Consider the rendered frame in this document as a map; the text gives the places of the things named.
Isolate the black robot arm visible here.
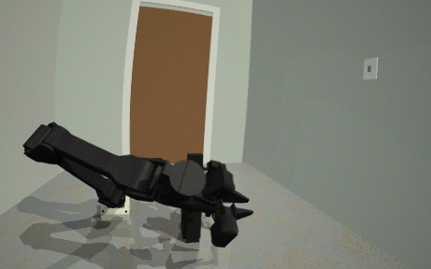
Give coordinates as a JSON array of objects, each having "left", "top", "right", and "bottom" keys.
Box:
[{"left": 22, "top": 121, "right": 235, "bottom": 209}]

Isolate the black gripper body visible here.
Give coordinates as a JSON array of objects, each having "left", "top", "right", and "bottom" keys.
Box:
[{"left": 184, "top": 194, "right": 239, "bottom": 248}]

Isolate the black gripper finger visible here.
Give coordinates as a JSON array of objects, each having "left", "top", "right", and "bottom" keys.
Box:
[
  {"left": 230, "top": 203, "right": 253, "bottom": 220},
  {"left": 223, "top": 191, "right": 250, "bottom": 204}
]

